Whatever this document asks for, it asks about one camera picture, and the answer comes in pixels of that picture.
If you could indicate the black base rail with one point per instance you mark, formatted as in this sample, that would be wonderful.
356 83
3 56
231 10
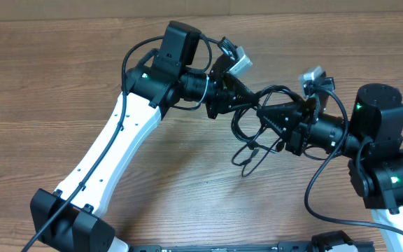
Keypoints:
334 241

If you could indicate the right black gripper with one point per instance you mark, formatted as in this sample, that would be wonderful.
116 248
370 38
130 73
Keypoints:
297 115

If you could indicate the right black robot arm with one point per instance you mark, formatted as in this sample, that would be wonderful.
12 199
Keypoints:
371 138

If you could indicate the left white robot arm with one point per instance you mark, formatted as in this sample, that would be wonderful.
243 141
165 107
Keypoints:
187 66

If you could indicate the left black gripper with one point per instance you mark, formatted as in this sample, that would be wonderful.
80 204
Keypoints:
223 101

